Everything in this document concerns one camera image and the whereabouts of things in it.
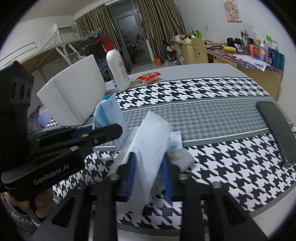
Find grey sock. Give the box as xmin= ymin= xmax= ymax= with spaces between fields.
xmin=151 ymin=147 xmax=195 ymax=197

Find white tissue sheet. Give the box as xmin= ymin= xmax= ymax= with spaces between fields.
xmin=108 ymin=111 xmax=171 ymax=214

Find blue face mask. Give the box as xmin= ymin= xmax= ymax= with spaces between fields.
xmin=93 ymin=94 xmax=182 ymax=161

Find person's left hand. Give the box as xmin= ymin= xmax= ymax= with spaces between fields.
xmin=4 ymin=188 xmax=57 ymax=218

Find blue plaid quilt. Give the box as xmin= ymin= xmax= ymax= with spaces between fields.
xmin=28 ymin=105 xmax=52 ymax=134

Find white foam box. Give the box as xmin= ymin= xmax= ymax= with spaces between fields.
xmin=37 ymin=55 xmax=106 ymax=126

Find houndstooth table runner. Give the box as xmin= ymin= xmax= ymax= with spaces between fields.
xmin=43 ymin=77 xmax=296 ymax=230

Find white pump bottle red cap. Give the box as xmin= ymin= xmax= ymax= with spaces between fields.
xmin=96 ymin=36 xmax=130 ymax=91

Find metal bunk bed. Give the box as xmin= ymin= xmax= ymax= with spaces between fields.
xmin=1 ymin=29 xmax=104 ymax=82

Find orange snack packet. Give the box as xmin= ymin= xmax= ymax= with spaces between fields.
xmin=137 ymin=72 xmax=161 ymax=84

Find black smartphone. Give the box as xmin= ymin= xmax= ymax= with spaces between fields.
xmin=255 ymin=101 xmax=296 ymax=168

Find wooden smiley chair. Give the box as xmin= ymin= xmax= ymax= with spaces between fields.
xmin=191 ymin=38 xmax=208 ymax=64

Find wooden desk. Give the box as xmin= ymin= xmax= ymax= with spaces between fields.
xmin=171 ymin=39 xmax=283 ymax=100

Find glass balcony door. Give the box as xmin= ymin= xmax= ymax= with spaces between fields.
xmin=107 ymin=1 xmax=152 ymax=67

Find brown curtains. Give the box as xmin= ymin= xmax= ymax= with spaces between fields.
xmin=75 ymin=1 xmax=186 ymax=57

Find wall air conditioner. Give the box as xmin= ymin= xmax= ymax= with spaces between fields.
xmin=52 ymin=23 xmax=77 ymax=33

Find cartoon wall poster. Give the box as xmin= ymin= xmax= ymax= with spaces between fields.
xmin=223 ymin=0 xmax=242 ymax=22

